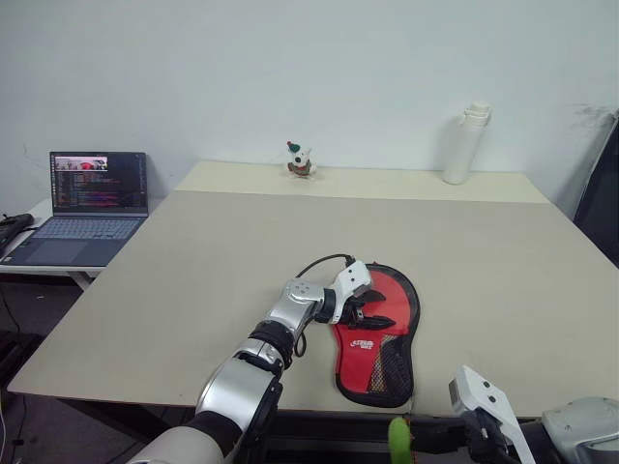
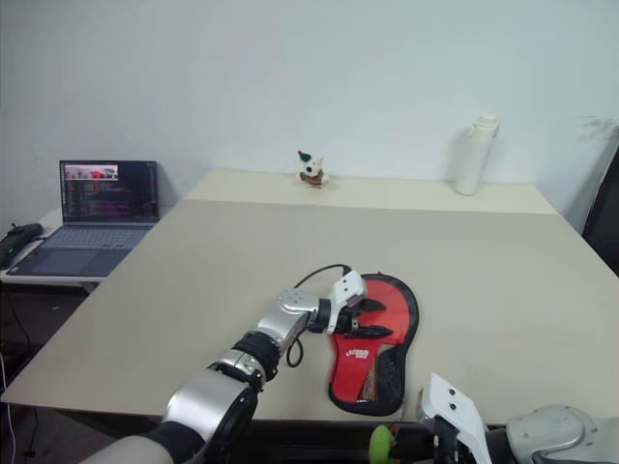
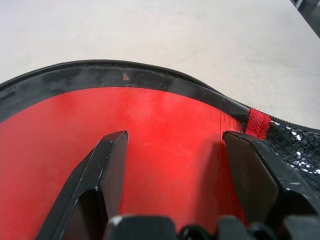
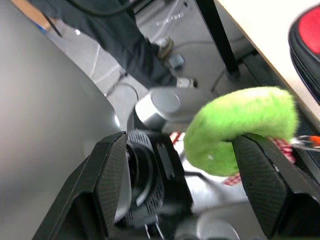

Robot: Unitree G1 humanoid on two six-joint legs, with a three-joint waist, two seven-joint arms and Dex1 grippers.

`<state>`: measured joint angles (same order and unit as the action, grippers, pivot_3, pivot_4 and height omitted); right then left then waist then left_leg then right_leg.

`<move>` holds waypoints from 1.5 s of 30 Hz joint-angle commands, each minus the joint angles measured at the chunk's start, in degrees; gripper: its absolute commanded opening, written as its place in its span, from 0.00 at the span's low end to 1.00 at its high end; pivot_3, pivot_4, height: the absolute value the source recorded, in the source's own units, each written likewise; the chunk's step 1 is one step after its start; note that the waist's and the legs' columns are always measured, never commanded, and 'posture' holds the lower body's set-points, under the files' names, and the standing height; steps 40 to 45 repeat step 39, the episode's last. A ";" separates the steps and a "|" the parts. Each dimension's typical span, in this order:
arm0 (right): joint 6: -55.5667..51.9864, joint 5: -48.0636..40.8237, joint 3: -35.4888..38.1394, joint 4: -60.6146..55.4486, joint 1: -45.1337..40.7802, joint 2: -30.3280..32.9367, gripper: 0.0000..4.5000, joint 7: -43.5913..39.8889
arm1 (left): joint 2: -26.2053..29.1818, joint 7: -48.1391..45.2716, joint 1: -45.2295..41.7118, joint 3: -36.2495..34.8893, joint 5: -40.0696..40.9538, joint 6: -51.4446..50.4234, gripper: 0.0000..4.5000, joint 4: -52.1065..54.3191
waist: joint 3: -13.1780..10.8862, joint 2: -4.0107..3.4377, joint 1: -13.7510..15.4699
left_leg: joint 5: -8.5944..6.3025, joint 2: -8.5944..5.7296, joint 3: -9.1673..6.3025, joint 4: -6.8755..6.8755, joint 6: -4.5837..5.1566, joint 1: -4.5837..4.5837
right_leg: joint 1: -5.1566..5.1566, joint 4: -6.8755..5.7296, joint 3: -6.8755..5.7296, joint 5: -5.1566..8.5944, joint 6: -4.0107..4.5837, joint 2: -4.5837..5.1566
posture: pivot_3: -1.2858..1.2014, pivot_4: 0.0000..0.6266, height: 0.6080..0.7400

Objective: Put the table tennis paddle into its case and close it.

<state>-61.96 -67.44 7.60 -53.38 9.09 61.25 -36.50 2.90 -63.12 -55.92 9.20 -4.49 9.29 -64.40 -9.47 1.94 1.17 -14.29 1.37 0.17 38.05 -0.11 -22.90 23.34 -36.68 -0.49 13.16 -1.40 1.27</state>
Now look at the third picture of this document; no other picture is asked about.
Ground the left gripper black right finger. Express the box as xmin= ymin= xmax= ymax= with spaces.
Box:
xmin=221 ymin=130 xmax=320 ymax=226

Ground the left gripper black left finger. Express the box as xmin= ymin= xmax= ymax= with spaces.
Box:
xmin=36 ymin=129 xmax=130 ymax=240

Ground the red table tennis paddle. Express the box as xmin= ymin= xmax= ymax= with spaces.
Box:
xmin=0 ymin=86 xmax=249 ymax=240

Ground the black mesh paddle case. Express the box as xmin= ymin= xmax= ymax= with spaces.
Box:
xmin=0 ymin=58 xmax=320 ymax=201

